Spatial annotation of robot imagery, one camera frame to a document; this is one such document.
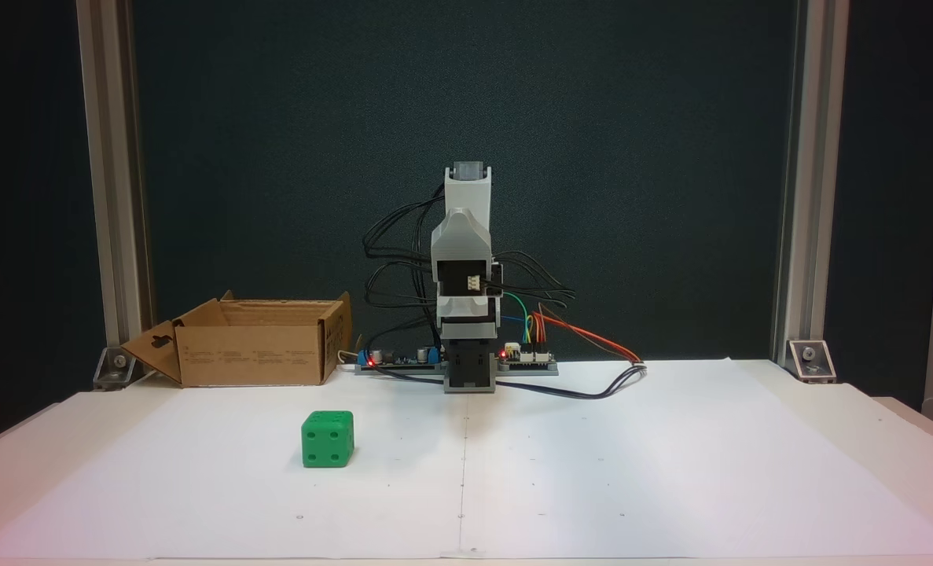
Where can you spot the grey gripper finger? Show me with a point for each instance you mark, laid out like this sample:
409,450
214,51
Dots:
470,330

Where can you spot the green dice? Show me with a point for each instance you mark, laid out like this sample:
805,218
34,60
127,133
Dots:
327,440

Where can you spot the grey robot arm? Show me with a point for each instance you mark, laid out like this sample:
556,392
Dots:
466,228

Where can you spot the blue circuit board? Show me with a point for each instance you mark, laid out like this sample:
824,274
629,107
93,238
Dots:
403,360

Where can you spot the open cardboard box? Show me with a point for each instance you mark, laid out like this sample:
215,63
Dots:
254,354

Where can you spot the metal corner bracket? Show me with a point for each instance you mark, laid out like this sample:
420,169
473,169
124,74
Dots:
810,362
114,369

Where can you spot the aluminium frame post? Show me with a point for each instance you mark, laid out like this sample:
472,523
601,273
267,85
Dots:
112,157
816,157

